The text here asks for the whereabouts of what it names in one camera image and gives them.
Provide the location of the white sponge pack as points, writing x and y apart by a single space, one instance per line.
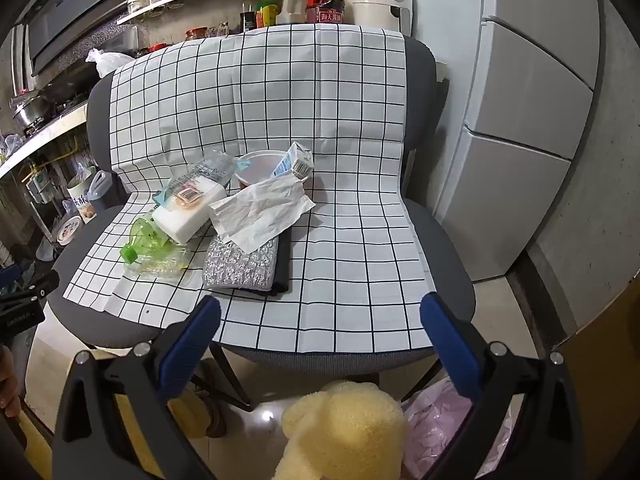
190 217

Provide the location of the white checkered cloth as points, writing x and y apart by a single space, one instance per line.
300 110

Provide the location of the steel pot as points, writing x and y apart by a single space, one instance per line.
27 112

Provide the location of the instant noodle bowl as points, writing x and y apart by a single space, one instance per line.
255 167

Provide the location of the white tissue paper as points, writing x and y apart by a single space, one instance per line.
260 215

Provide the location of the silver scouring pad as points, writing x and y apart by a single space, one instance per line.
235 267

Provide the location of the grey office chair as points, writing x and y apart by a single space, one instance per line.
422 110

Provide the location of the white plastic bag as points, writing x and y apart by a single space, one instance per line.
107 62

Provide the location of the pink plastic bag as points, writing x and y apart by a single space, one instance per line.
435 435

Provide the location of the white printed bucket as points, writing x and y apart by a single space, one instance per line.
80 200

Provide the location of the green plastic bottle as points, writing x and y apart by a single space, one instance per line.
147 240

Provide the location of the kitchen counter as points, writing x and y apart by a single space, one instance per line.
40 140

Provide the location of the blue white milk carton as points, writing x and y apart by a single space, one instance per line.
297 160

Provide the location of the grey plastic canister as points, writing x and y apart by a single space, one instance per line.
102 190

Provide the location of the red lid jar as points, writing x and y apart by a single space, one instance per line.
196 34

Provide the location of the white plastic jug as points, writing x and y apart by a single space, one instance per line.
292 10

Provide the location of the white refrigerator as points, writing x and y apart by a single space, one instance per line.
525 110

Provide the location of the range hood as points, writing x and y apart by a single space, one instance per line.
75 5

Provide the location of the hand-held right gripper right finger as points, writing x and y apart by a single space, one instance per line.
450 345

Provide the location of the dark soy sauce bottle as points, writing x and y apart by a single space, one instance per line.
248 17

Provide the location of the gas meter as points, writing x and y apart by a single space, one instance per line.
37 186

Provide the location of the person's left hand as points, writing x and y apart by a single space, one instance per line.
7 385

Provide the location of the round white bowl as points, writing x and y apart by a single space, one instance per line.
67 230

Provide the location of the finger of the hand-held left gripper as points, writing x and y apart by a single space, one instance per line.
35 290

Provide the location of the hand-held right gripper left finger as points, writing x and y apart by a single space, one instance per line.
196 340

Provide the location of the white air fryer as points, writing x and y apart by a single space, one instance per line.
375 0

